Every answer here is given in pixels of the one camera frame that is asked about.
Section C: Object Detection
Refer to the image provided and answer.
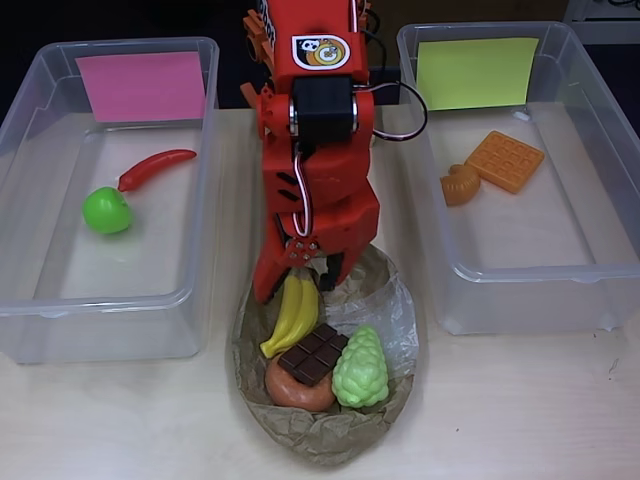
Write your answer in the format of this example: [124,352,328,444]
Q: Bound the orange toy waffle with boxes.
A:
[464,130,546,195]

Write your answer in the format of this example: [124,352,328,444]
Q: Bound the brown toy chocolate bar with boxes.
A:
[277,323,350,387]

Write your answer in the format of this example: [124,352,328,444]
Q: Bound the light green toy grapes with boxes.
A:
[331,324,390,410]

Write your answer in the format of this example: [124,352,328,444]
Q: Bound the crumpled brown paper bag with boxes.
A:
[230,222,429,469]

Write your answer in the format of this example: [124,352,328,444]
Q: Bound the white background furniture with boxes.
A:
[564,0,640,46]

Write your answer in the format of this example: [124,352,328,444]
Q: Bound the pink paper label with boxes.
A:
[74,51,207,124]

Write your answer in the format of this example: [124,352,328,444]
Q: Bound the clear plastic film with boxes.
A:
[324,269,419,396]

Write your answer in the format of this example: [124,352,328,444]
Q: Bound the thin servo cable loop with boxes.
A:
[359,79,430,144]

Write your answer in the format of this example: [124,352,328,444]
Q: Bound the yellow-green paper label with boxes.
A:
[416,37,541,112]

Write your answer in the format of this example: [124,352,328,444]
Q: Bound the red toy chili pepper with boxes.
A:
[117,148,198,194]

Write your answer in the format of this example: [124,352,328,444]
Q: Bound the yellow toy banana bunch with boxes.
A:
[258,272,321,359]

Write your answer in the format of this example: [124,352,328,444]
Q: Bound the green toy apple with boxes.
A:
[81,187,134,237]

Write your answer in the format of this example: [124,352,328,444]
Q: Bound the clear plastic bin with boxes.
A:
[0,36,221,365]
[397,20,640,336]

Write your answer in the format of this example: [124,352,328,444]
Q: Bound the orange toy croissant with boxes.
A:
[439,163,482,208]

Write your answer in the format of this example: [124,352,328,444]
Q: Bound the brown toy donut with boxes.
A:
[264,362,335,412]

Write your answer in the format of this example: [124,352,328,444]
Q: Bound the white red servo cable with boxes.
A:
[293,149,317,237]

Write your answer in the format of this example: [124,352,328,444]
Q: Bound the black base cable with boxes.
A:
[362,9,390,71]

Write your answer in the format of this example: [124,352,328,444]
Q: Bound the orange table clamp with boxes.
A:
[239,10,276,109]

